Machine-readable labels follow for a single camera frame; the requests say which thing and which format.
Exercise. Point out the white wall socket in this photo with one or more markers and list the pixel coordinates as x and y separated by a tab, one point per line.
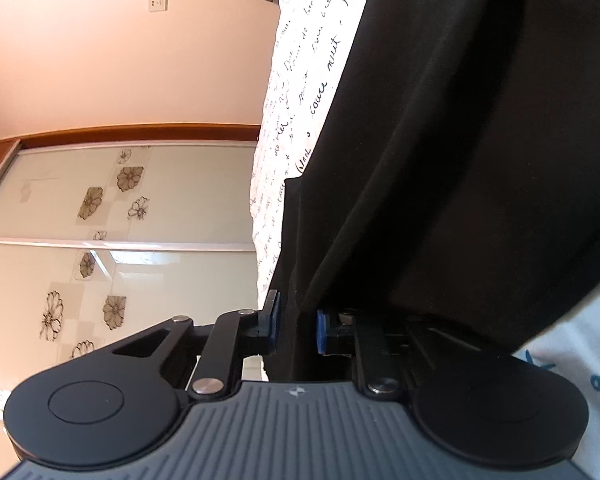
157	3

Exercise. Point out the wooden wardrobe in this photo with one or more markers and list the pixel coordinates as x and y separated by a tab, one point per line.
130	132

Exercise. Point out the black pants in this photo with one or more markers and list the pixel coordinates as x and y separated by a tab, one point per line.
455	160

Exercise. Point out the white script-printed bed sheet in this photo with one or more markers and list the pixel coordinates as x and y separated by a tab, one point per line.
300	85

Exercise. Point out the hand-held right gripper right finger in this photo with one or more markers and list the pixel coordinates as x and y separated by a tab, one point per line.
322	332

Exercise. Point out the white cloth with blue print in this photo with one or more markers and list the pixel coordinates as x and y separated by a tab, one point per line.
580	340

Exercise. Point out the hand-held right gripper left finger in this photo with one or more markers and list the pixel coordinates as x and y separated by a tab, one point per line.
275	321

